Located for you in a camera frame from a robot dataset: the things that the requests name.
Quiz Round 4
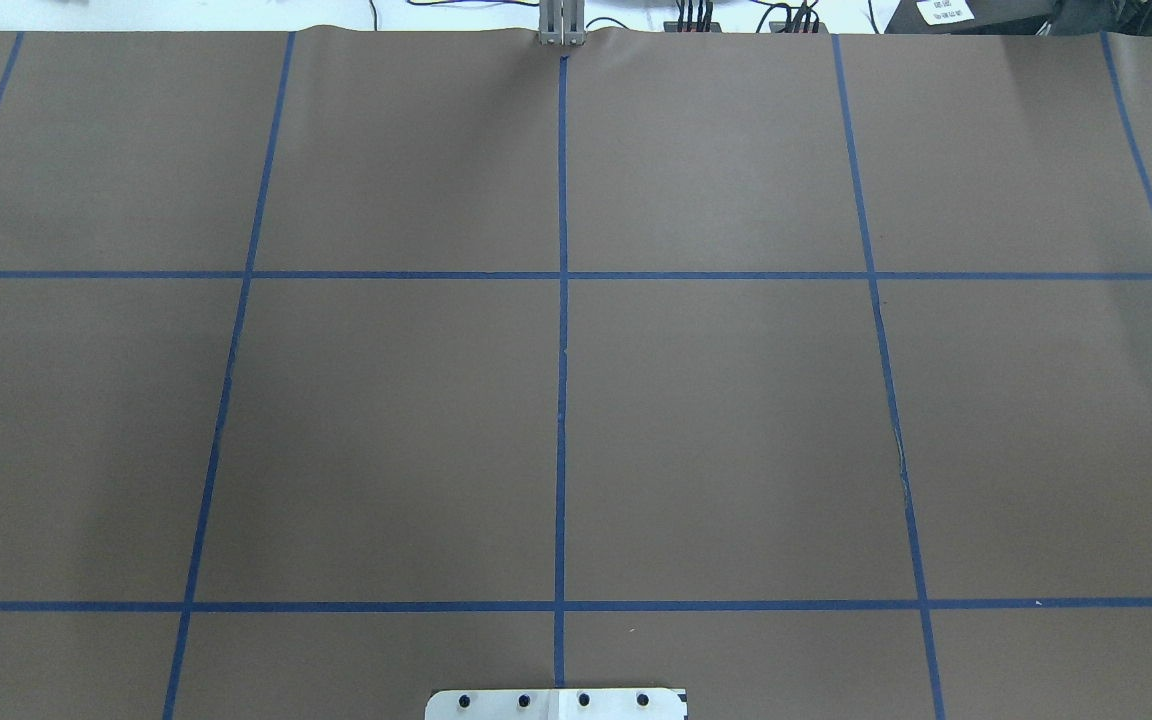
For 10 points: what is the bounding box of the brown paper table mat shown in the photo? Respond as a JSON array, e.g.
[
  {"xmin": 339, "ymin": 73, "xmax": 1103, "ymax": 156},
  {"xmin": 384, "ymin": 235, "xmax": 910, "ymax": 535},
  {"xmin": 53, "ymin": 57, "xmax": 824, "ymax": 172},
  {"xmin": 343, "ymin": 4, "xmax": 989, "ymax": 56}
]
[{"xmin": 0, "ymin": 26, "xmax": 1152, "ymax": 719}]

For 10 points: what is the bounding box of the orange usb hub near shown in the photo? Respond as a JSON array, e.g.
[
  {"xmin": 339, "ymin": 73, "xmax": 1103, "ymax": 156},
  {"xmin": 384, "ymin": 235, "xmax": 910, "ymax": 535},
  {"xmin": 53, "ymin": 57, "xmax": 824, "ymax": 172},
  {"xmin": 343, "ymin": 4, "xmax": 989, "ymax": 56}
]
[{"xmin": 664, "ymin": 0, "xmax": 721, "ymax": 33}]

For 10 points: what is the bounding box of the black labelled box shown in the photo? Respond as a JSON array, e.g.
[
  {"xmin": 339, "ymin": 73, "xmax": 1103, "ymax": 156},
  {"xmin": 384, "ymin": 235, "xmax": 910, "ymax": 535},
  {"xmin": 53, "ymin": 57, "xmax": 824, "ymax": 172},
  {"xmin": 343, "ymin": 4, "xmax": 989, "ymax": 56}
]
[{"xmin": 882, "ymin": 1, "xmax": 1056, "ymax": 35}]

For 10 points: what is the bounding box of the aluminium frame post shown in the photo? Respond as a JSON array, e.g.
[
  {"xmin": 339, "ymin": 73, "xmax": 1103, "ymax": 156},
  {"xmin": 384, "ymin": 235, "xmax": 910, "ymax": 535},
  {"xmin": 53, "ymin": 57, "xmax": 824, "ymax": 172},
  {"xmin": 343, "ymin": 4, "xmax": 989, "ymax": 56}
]
[{"xmin": 536, "ymin": 0, "xmax": 588, "ymax": 47}]

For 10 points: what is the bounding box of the white central pedestal column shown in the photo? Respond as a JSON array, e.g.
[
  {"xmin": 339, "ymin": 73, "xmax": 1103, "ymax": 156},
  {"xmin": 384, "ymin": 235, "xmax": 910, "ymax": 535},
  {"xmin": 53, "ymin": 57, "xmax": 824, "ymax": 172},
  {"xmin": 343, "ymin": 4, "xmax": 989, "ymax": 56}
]
[{"xmin": 424, "ymin": 687, "xmax": 689, "ymax": 719}]

